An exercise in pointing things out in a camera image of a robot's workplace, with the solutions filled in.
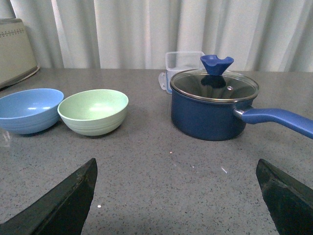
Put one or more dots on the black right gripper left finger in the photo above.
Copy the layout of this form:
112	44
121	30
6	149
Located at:
61	211

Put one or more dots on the glass lid with blue knob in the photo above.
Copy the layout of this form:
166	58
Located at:
214	83

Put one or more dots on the cream toaster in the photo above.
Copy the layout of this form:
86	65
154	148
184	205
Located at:
17	59

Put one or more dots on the blue bowl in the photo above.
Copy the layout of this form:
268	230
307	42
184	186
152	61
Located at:
30	111

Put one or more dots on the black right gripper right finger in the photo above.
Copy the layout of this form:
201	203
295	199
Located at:
289	202

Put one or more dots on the dark blue saucepan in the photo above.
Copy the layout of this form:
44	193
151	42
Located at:
214	121

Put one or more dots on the green bowl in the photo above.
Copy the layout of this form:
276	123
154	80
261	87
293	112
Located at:
94	112

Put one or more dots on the clear plastic container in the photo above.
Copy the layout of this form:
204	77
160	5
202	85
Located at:
177	61

